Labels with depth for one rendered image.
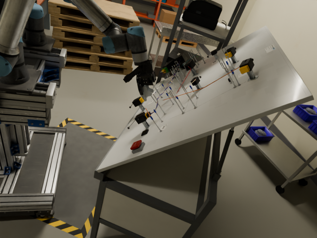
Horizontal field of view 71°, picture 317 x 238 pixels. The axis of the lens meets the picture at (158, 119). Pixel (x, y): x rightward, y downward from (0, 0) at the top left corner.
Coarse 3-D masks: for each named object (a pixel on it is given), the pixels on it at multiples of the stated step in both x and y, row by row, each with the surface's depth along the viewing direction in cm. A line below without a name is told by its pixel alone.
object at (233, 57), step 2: (230, 48) 132; (232, 48) 130; (234, 48) 136; (226, 50) 133; (228, 50) 131; (230, 50) 129; (232, 50) 130; (234, 50) 132; (226, 52) 131; (232, 52) 129; (234, 52) 131; (232, 54) 130; (232, 56) 130; (234, 56) 133; (232, 58) 134; (234, 58) 133; (232, 60) 134; (234, 60) 135; (236, 60) 134; (238, 60) 134; (234, 62) 135; (236, 62) 133
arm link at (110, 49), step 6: (114, 30) 103; (108, 36) 98; (114, 36) 98; (120, 36) 98; (102, 42) 98; (108, 42) 97; (114, 42) 97; (120, 42) 98; (126, 42) 98; (108, 48) 98; (114, 48) 98; (120, 48) 99; (126, 48) 100
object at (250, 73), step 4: (244, 60) 101; (248, 60) 98; (252, 60) 105; (240, 64) 100; (244, 64) 97; (248, 64) 97; (252, 64) 99; (248, 72) 102; (252, 72) 101; (252, 76) 103; (256, 76) 101; (248, 80) 103
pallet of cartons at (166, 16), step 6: (162, 12) 596; (168, 12) 590; (174, 12) 610; (162, 18) 594; (168, 18) 592; (174, 18) 596; (156, 30) 629; (174, 42) 609; (180, 42) 607; (186, 42) 646; (192, 42) 618
